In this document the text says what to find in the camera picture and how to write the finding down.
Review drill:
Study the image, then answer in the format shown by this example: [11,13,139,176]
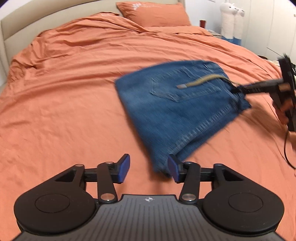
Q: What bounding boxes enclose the orange pillow with embroidery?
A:
[116,1,191,27]

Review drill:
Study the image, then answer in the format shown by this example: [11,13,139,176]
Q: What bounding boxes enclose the white right nightstand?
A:
[208,30,223,39]

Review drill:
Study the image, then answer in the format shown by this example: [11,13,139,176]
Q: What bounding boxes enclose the olive fabric belt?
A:
[176,74,238,89]

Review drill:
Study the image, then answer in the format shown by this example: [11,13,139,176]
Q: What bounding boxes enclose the person's right hand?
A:
[273,99,295,125]

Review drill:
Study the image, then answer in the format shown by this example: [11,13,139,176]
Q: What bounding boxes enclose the orange duvet cover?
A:
[1,14,295,240]

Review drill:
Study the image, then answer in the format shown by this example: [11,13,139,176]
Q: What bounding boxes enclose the blue denim jeans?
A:
[115,60,250,174]

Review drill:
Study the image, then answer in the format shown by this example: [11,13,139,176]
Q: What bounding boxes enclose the white alpaca plush toy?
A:
[220,1,238,42]

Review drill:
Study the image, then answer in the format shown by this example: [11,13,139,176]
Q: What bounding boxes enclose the black cable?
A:
[283,131,296,170]

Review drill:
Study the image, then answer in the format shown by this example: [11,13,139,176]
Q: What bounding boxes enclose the red cup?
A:
[200,20,206,28]

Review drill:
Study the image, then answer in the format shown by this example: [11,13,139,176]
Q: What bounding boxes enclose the beige upholstered headboard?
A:
[0,0,186,80]

